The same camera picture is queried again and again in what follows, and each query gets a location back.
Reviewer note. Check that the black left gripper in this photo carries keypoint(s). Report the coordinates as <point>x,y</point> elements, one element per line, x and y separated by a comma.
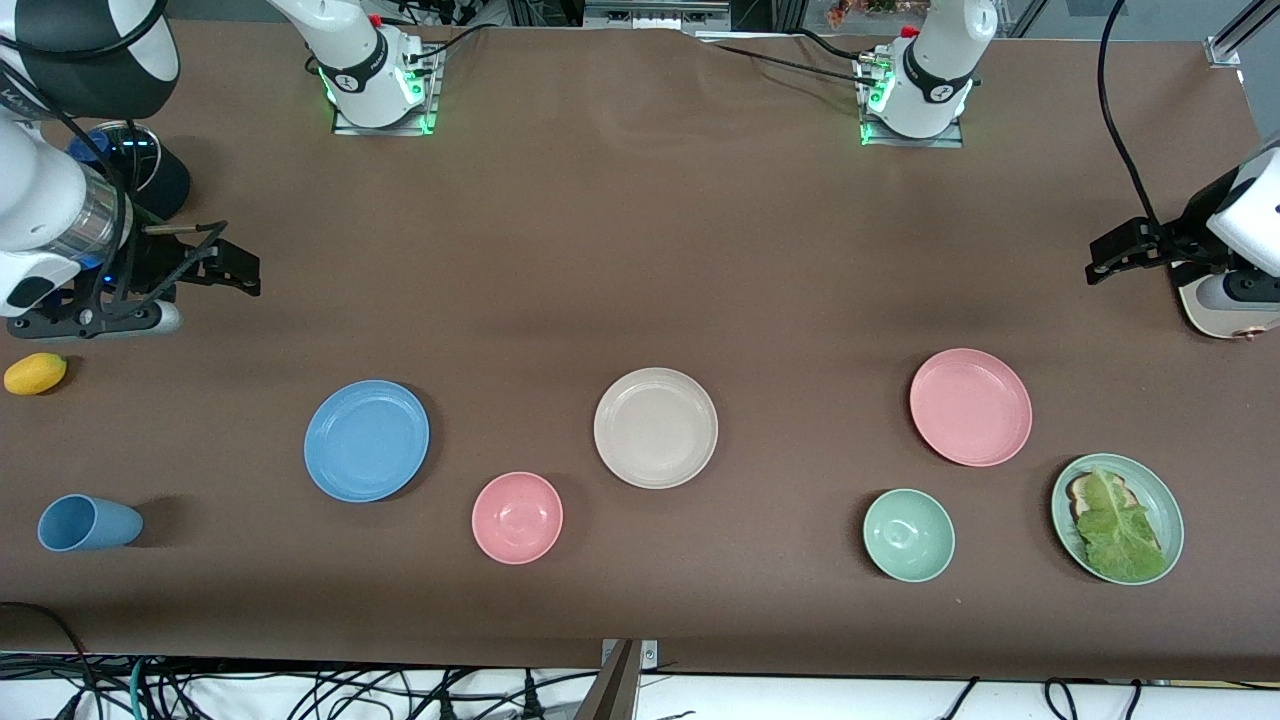
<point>1181,243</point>

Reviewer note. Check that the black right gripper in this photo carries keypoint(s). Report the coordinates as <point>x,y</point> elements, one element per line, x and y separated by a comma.
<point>152,268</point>

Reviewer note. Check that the pink plate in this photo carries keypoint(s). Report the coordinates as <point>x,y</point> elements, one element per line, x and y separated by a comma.
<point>970,407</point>

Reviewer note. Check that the blue plate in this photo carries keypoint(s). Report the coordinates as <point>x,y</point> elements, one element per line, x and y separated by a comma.
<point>366,440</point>

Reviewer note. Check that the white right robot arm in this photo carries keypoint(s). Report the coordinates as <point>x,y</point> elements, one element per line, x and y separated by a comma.
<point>40,190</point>

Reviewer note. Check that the glass lid with blue knob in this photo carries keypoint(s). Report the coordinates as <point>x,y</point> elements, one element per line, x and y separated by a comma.
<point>90,145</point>

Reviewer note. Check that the yellow lemon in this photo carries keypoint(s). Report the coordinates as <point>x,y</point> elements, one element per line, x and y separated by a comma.
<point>35,374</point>

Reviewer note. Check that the green plate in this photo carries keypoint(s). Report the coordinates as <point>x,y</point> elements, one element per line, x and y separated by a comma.
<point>1140,480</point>

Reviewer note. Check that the toast bread slice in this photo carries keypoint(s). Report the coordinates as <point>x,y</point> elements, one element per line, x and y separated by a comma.
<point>1078,495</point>

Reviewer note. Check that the green lettuce leaf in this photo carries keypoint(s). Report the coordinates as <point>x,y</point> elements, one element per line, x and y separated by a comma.
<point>1115,535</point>

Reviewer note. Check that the blue cup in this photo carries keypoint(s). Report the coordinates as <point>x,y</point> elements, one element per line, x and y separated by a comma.
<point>100,525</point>

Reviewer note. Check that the green bowl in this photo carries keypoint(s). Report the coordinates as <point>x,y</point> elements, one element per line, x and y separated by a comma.
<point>908,535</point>

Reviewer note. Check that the orange decoration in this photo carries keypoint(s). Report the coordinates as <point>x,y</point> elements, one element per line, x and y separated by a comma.
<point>850,12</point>

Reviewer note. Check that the pink bowl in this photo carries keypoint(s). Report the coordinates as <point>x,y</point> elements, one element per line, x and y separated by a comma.
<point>517,517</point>

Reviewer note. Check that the beige plate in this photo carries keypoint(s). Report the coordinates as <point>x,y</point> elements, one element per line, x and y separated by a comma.
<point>655,428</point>

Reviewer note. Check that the grey power strip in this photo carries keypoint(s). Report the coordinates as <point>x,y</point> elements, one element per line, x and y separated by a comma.
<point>655,15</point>

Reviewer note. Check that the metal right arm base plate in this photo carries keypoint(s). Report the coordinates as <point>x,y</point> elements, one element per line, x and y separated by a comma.
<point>385,123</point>

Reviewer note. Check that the aluminium profile bracket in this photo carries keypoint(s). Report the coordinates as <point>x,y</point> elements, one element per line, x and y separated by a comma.
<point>1225,50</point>

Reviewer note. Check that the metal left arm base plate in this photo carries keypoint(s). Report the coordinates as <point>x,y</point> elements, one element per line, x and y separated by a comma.
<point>915,141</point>

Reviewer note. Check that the brown camera pole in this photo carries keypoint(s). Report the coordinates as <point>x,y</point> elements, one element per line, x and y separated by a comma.
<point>615,690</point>

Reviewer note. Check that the small metal bracket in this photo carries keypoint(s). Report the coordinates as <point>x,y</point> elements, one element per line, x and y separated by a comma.
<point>650,655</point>

